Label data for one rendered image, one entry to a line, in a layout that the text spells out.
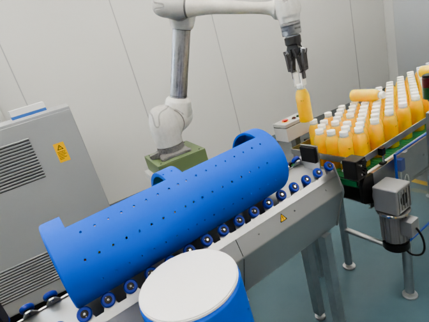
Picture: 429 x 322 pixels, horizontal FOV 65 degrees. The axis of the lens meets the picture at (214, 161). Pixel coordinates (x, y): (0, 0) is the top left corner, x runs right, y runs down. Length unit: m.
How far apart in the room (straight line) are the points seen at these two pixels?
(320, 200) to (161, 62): 3.01
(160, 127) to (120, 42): 2.34
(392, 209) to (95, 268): 1.19
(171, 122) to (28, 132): 1.21
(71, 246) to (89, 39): 3.16
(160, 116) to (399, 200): 1.19
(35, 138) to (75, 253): 1.74
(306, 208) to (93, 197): 1.82
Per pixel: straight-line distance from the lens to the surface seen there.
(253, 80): 4.68
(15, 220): 2.86
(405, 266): 2.18
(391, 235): 1.70
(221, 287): 0.90
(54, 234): 1.09
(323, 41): 5.45
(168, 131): 1.82
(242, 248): 1.31
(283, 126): 1.86
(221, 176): 1.18
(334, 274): 1.86
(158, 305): 0.93
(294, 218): 1.45
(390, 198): 1.59
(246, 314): 0.98
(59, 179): 2.76
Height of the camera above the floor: 1.61
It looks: 19 degrees down
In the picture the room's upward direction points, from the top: 16 degrees counter-clockwise
